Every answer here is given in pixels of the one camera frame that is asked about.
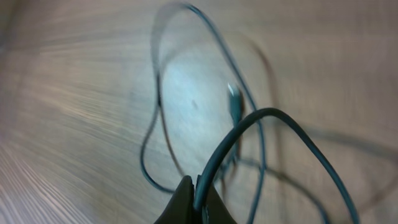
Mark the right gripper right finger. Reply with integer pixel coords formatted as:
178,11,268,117
196,184,236,224

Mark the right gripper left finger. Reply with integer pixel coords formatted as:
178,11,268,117
154,175,194,224

